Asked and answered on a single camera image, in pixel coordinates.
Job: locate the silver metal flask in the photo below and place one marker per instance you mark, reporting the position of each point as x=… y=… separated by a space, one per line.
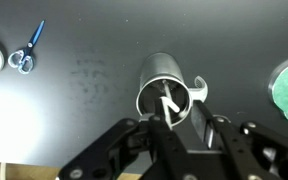
x=160 y=66

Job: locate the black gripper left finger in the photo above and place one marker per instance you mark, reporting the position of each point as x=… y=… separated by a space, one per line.
x=164 y=143

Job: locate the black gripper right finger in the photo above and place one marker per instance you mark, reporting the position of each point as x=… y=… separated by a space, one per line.
x=237 y=143

